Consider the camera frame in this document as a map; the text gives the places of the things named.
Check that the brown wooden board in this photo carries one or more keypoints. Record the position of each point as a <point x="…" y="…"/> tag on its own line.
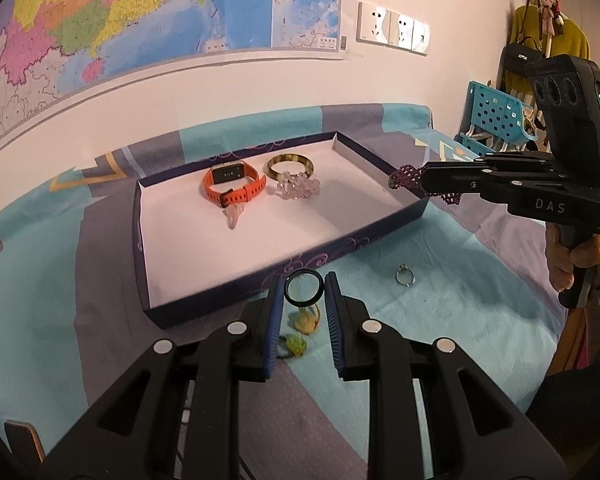
<point x="22" y="442"/>

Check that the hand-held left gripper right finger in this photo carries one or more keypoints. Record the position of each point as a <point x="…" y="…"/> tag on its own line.
<point x="334" y="325"/>

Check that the black handbag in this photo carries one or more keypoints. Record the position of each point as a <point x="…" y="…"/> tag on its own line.
<point x="522" y="55"/>

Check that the green mottled bangle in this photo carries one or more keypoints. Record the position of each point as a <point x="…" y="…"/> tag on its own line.
<point x="286" y="157"/>

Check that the white coat rack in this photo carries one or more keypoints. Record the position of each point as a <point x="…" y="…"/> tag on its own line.
<point x="548" y="47"/>

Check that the navy cardboard box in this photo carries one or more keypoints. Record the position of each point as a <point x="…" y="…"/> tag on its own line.
<point x="290" y="230"/>

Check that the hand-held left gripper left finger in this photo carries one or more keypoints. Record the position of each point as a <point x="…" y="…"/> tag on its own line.
<point x="275" y="325"/>

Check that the white wall switch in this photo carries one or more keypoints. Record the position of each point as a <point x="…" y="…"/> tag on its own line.
<point x="420" y="36"/>

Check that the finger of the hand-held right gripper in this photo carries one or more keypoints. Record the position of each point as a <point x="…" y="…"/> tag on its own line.
<point x="460" y="186"/>
<point x="505" y="162"/>

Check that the blue plastic basket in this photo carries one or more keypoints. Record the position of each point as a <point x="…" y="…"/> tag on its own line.
<point x="495" y="110"/>

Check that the teal and grey printed blanket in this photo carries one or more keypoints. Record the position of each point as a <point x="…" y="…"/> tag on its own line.
<point x="420" y="320"/>

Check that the colourful wall map poster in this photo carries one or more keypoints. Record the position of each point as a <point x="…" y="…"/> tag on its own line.
<point x="130" y="10"/>

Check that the yellow hanging coat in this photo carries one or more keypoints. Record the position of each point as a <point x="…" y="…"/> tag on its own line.
<point x="575" y="40"/>

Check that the small plush doll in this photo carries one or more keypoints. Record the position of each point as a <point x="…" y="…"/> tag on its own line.
<point x="550" y="7"/>

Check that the person's right hand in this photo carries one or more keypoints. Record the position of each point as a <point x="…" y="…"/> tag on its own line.
<point x="595" y="252"/>

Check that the white wall socket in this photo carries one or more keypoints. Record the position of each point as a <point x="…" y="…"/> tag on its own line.
<point x="402" y="30"/>
<point x="375" y="22"/>

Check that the orange smart watch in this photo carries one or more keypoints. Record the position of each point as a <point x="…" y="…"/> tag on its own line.
<point x="227" y="174"/>

